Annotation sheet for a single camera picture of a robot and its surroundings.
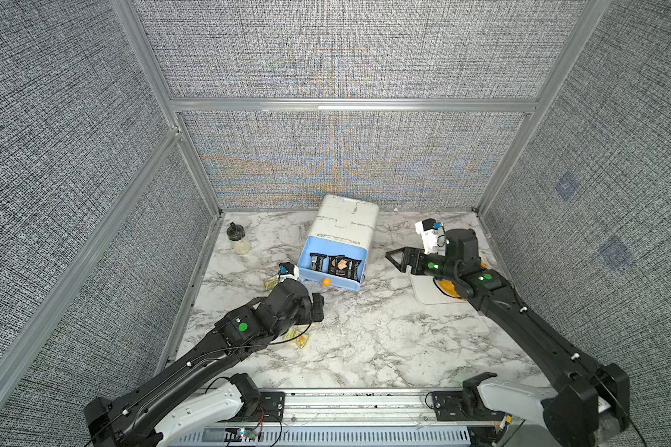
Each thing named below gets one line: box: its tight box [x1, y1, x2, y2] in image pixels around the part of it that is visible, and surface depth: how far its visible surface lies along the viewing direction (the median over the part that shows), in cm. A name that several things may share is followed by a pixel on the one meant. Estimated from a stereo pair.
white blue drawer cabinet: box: [297, 194, 380, 292], surface depth 87 cm
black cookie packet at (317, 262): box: [309, 252, 328, 272], surface depth 86 cm
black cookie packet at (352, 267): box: [345, 257, 363, 284], surface depth 85 cm
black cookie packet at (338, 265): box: [328, 254, 350, 279], surface depth 84 cm
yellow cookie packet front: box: [283, 327, 310, 349], surface depth 86 cm
